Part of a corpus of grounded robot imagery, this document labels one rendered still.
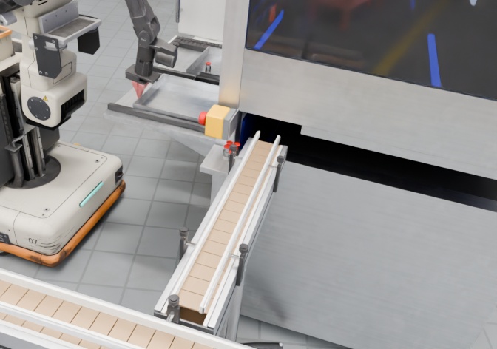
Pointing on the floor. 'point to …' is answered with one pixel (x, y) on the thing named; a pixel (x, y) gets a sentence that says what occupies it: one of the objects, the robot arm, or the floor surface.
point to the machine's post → (233, 55)
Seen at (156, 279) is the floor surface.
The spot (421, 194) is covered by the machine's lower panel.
